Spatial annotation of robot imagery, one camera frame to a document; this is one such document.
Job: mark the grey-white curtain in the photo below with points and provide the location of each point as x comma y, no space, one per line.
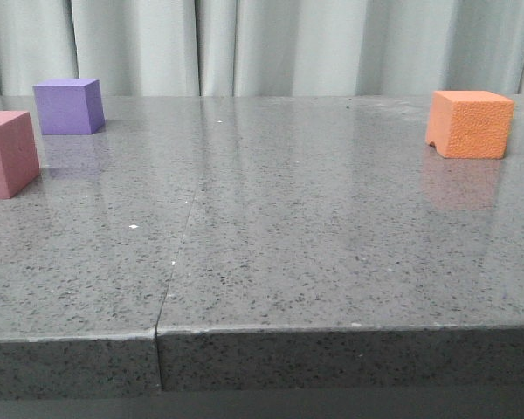
251,48

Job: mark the purple foam cube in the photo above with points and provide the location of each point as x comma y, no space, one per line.
69,106

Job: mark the orange foam cube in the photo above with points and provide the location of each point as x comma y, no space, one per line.
469,124

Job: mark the pink foam cube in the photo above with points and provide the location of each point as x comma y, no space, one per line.
19,163

